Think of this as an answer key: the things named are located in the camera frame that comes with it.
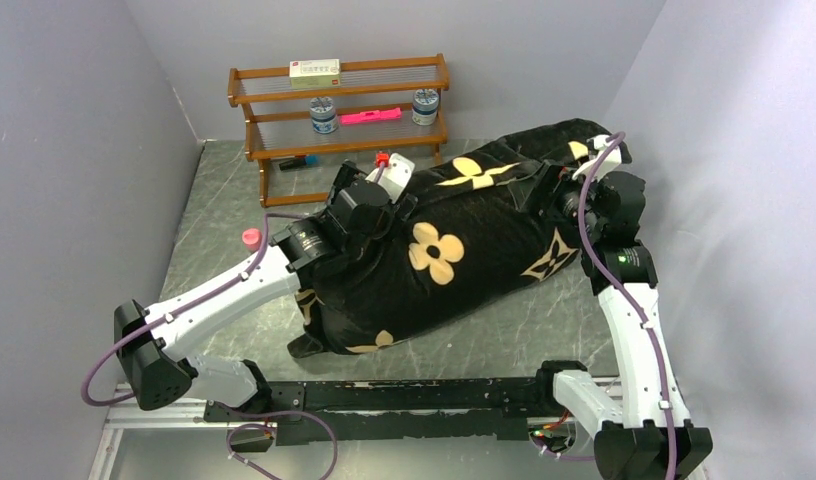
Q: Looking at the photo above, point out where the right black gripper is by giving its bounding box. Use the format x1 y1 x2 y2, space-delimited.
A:
509 159 606 240

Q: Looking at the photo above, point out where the black floral pillowcase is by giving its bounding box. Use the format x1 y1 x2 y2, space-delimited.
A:
288 118 606 359

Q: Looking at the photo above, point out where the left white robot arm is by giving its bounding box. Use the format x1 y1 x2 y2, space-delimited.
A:
114 154 417 420

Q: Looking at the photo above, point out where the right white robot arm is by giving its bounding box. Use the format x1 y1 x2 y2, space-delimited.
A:
521 161 713 479

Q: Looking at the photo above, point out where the black blue marker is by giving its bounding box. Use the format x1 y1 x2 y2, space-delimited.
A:
278 155 318 171

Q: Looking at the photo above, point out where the left blue white jar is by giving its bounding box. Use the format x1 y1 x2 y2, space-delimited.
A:
309 96 339 134

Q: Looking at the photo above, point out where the blue white jar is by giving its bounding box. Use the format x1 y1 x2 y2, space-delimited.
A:
412 89 440 126
309 96 339 134

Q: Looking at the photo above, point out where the pink flat tool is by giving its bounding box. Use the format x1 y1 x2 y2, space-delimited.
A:
340 107 402 126

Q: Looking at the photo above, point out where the wooden two-tier shelf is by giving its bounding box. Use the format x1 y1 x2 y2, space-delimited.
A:
227 53 450 207

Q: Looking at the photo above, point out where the pink small cup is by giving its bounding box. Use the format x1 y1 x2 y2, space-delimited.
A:
241 228 262 253

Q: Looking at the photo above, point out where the right blue white jar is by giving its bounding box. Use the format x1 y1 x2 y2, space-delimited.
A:
412 89 440 126

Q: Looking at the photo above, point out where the white green box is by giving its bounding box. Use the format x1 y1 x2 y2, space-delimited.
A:
288 59 341 90

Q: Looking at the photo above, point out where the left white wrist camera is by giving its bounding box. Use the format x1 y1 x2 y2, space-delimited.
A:
366 152 415 202

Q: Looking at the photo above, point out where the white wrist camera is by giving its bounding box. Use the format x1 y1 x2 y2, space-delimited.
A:
569 135 623 182
366 152 415 202

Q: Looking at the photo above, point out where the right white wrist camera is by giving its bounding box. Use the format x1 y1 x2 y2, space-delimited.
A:
569 135 623 182

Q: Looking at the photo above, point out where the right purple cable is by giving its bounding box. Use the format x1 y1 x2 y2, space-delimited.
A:
576 131 680 480

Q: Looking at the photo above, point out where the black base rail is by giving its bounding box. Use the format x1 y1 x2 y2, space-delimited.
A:
203 377 568 446

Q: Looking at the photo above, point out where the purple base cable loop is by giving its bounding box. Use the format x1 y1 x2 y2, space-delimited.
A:
225 410 339 480

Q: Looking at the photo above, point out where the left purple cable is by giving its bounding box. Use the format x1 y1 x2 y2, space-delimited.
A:
81 211 303 407

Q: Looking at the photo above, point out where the aluminium frame rail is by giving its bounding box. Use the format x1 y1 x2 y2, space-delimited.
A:
88 398 245 479

